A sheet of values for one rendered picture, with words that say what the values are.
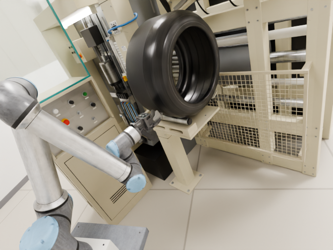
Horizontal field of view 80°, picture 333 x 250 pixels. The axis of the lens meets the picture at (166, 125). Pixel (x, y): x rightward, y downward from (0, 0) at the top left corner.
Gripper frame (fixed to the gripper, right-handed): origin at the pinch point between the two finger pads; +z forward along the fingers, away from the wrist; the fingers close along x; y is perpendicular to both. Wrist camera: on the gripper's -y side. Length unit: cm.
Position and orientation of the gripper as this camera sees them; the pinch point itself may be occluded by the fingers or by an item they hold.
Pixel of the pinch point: (161, 114)
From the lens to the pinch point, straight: 115.6
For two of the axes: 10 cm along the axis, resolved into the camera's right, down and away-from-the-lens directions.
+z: 6.3, -5.8, 5.2
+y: -3.2, -8.0, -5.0
